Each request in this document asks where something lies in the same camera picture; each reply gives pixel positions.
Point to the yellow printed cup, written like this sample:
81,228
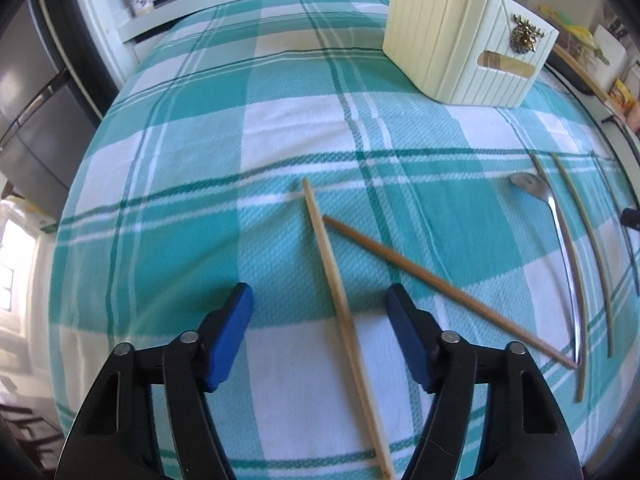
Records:
622,95

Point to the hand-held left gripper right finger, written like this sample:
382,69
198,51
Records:
407,337

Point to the light bamboo chopstick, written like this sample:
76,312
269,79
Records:
330,270

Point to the yellow plastic bag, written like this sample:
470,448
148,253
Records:
567,22

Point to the grey refrigerator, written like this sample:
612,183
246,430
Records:
35,110

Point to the wooden cutting board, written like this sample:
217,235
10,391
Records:
575,67

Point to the teal plaid tablecloth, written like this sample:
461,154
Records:
200,185

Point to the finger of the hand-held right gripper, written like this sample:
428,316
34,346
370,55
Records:
632,219

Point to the pink cup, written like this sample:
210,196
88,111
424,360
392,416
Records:
636,120

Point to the metal spoon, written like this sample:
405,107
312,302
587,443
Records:
529,182

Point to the dark wooden chair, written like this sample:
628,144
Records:
30,440

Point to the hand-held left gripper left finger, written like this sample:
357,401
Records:
227,340

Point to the brown wooden chopstick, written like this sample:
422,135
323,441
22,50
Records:
425,277

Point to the cream ribbed utensil box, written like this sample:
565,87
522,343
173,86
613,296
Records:
450,35

